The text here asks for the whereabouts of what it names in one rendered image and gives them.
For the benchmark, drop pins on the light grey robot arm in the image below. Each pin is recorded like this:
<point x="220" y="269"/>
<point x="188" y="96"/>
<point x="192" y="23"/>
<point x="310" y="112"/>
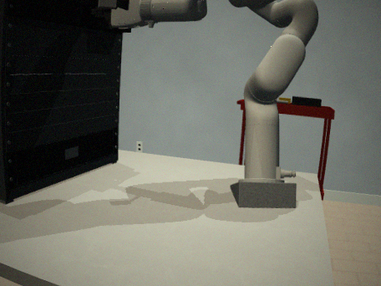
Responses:
<point x="269" y="80"/>

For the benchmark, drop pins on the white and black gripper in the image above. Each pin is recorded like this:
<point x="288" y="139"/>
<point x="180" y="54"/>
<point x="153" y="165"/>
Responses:
<point x="120" y="18"/>

